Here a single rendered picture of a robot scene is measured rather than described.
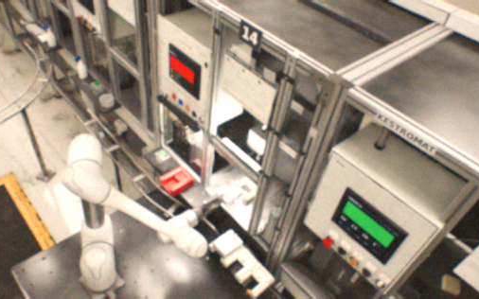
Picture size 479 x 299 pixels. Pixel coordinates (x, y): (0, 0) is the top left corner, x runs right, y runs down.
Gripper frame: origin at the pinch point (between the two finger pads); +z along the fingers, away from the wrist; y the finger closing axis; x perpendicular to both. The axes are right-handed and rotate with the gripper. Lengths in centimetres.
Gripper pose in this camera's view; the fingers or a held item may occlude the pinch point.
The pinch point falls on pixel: (222, 197)
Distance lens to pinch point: 210.9
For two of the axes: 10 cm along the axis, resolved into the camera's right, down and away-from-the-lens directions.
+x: -6.6, -5.7, 4.8
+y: 0.9, -7.0, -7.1
